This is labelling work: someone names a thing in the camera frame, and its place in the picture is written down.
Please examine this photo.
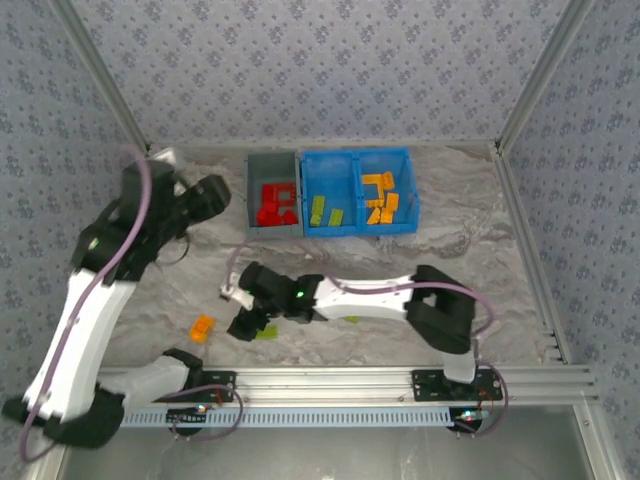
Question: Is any red lego frame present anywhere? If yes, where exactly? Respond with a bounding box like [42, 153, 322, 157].
[269, 183, 297, 208]

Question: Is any grey plastic bin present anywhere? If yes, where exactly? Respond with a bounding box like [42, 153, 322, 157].
[244, 151, 305, 240]

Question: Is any black electronics board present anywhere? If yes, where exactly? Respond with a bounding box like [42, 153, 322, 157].
[166, 407, 209, 427]
[448, 407, 485, 432]

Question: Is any grey metal sheet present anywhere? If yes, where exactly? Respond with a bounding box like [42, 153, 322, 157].
[59, 405, 601, 480]

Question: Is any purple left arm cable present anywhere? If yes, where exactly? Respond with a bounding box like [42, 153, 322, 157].
[19, 144, 245, 464]

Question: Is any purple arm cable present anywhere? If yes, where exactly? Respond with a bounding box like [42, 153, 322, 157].
[19, 144, 245, 464]
[223, 242, 511, 440]

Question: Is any thin black left gripper wire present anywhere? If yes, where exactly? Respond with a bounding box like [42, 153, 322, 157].
[158, 229, 195, 266]

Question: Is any wide aluminium frame rail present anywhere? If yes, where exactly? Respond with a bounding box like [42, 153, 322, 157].
[97, 365, 600, 405]

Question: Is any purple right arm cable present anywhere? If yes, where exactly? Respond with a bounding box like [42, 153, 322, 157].
[223, 242, 511, 440]

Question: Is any slotted pale blue cable tray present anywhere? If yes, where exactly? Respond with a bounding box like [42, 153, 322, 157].
[119, 407, 455, 429]

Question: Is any orange lego frame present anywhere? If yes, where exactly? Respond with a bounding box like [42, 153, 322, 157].
[362, 173, 389, 201]

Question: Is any aluminium frame post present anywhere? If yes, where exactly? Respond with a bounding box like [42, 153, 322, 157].
[48, 0, 153, 153]
[496, 0, 600, 153]

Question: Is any aluminium frame leg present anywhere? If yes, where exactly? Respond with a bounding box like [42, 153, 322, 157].
[24, 439, 76, 480]
[574, 403, 624, 480]

